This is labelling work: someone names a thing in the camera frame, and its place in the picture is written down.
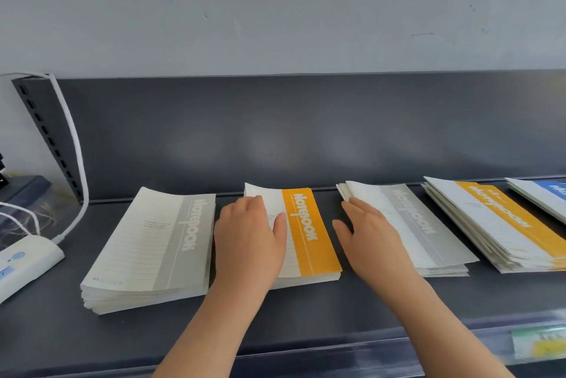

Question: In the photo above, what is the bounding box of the person's left hand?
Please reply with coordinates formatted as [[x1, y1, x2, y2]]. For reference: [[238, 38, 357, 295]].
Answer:
[[213, 195, 288, 299]]

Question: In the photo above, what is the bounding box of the person's right hand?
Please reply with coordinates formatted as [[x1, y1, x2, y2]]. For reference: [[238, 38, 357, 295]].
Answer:
[[331, 197, 425, 299]]

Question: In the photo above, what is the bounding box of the small grey notebook stack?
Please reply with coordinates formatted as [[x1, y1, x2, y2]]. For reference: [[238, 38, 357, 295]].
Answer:
[[335, 180, 480, 278], [79, 186, 216, 316]]

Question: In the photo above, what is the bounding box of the small orange notebook stack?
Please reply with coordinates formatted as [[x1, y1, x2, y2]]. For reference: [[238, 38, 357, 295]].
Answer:
[[243, 182, 344, 290], [420, 175, 566, 274]]

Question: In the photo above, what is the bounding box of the small blue notebook stack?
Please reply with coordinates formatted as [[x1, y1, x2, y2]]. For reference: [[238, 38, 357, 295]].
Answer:
[[505, 177, 566, 226]]

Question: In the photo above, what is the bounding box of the person's left forearm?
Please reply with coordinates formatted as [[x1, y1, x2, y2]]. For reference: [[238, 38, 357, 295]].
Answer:
[[152, 280, 275, 378]]

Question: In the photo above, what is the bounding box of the person's right forearm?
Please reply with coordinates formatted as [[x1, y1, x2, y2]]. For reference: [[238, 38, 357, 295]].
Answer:
[[389, 278, 516, 378]]

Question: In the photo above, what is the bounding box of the dark grey back panel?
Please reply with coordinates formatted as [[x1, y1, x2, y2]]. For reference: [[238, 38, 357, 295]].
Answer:
[[57, 70, 566, 202]]

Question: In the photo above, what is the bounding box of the yellow white price tag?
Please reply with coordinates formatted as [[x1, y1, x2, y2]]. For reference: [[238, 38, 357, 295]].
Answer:
[[511, 324, 566, 361]]

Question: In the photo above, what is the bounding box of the white power strip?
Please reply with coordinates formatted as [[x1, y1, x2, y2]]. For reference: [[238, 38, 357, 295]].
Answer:
[[0, 235, 66, 303]]

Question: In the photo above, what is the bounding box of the slotted dark metal upright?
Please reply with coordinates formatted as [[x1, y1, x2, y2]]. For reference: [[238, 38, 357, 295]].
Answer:
[[12, 76, 85, 204]]

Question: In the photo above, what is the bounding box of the clear plastic price rail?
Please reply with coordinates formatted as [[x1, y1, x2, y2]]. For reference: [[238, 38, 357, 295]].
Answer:
[[44, 309, 566, 378]]

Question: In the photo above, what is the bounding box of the thick white braided cable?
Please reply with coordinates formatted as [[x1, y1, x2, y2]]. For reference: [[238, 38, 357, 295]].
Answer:
[[0, 72, 90, 245]]

